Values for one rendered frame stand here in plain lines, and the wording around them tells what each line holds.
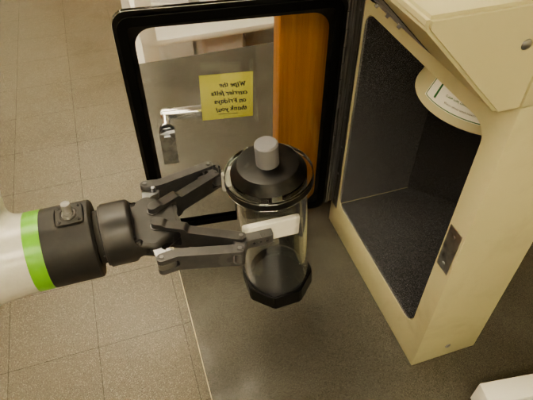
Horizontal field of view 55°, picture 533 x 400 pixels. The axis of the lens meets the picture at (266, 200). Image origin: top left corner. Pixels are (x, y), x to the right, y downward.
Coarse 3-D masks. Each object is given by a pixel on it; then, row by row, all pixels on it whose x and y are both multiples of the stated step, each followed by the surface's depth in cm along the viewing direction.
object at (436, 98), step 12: (420, 72) 64; (420, 84) 62; (432, 84) 60; (420, 96) 61; (432, 96) 59; (444, 96) 58; (432, 108) 59; (444, 108) 58; (456, 108) 57; (444, 120) 58; (456, 120) 57; (468, 120) 57; (480, 132) 57
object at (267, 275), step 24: (288, 144) 64; (312, 168) 61; (240, 192) 59; (240, 216) 63; (264, 216) 60; (288, 240) 64; (264, 264) 67; (288, 264) 68; (264, 288) 72; (288, 288) 71
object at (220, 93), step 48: (240, 0) 64; (144, 48) 66; (192, 48) 67; (240, 48) 68; (288, 48) 70; (192, 96) 72; (240, 96) 74; (288, 96) 75; (192, 144) 78; (240, 144) 80
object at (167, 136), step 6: (162, 132) 75; (168, 132) 74; (162, 138) 74; (168, 138) 74; (174, 138) 75; (162, 144) 75; (168, 144) 75; (174, 144) 76; (162, 150) 76; (168, 150) 76; (174, 150) 76; (168, 156) 77; (174, 156) 77; (168, 162) 78; (174, 162) 78
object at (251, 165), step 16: (256, 144) 58; (272, 144) 58; (240, 160) 61; (256, 160) 59; (272, 160) 58; (288, 160) 60; (304, 160) 62; (240, 176) 59; (256, 176) 59; (272, 176) 58; (288, 176) 58; (304, 176) 60; (256, 192) 58; (272, 192) 58; (288, 192) 58
